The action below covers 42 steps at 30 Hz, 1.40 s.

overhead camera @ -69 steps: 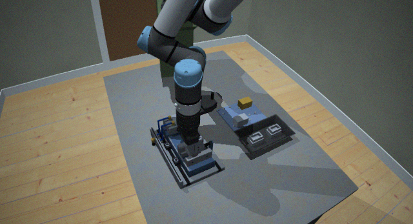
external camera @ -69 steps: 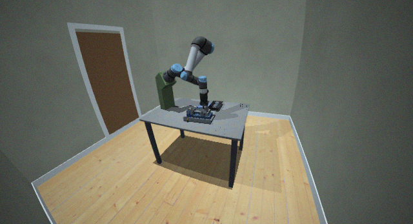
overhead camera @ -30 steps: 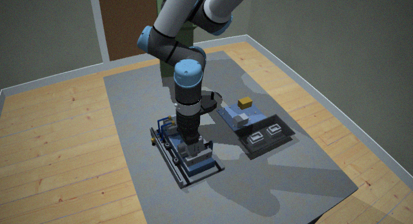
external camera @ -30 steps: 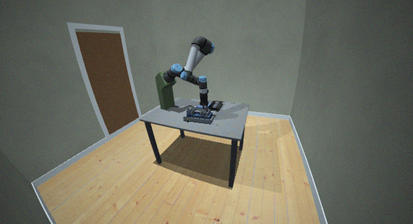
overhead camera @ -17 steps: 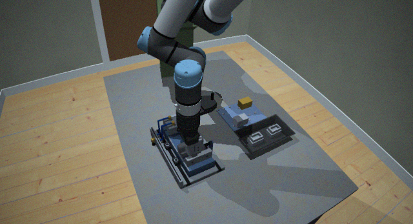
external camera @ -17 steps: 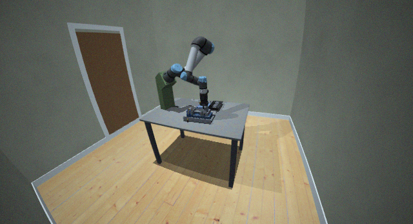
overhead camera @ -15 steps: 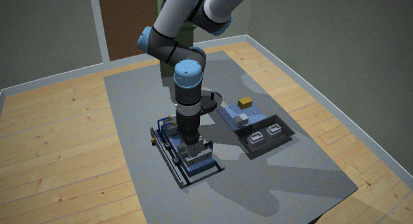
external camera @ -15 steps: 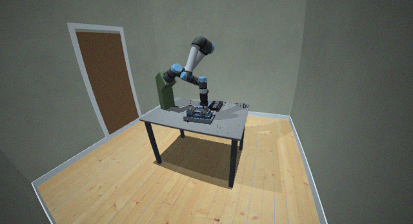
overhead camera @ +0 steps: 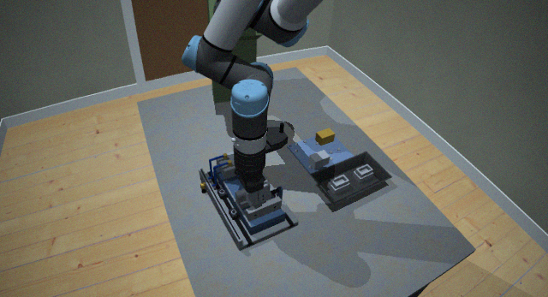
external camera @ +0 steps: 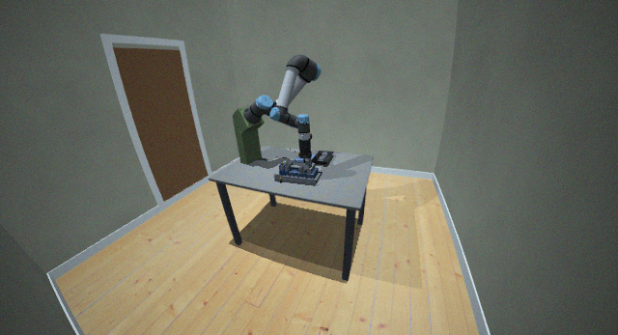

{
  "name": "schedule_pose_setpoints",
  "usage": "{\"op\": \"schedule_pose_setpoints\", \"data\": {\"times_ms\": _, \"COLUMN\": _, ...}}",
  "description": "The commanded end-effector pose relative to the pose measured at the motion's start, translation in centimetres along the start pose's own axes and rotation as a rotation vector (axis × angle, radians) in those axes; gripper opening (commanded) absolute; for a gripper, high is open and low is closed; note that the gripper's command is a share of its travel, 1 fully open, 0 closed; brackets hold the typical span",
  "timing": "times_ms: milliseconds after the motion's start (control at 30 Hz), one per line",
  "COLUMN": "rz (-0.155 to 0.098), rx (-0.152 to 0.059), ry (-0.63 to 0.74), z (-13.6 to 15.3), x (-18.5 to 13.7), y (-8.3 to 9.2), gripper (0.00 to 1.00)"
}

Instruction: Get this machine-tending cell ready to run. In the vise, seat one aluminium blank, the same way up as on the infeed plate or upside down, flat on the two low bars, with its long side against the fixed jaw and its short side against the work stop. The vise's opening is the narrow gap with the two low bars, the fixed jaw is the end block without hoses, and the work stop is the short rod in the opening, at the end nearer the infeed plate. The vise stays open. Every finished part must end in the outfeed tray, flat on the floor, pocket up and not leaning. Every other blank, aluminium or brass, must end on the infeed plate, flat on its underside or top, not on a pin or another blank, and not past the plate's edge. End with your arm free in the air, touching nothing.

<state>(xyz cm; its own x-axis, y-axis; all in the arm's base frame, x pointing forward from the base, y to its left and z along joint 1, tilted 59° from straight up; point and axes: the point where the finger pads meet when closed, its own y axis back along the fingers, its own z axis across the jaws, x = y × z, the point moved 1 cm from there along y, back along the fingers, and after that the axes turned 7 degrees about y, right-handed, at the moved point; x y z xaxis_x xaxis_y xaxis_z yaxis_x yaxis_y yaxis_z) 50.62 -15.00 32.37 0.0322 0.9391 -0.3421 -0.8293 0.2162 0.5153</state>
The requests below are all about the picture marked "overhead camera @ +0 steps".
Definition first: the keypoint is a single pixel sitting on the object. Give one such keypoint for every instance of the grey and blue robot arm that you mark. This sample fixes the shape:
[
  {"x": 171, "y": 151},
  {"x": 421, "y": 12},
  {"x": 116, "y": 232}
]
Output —
[{"x": 283, "y": 21}]

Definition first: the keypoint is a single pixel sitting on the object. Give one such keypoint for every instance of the yellow rectangular block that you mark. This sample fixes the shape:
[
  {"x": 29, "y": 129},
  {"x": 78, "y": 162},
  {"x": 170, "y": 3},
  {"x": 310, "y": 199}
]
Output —
[{"x": 325, "y": 136}]

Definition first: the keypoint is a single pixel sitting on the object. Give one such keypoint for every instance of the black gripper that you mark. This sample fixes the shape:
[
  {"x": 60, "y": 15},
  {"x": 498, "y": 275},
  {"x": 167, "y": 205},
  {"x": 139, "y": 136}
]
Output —
[{"x": 249, "y": 158}]

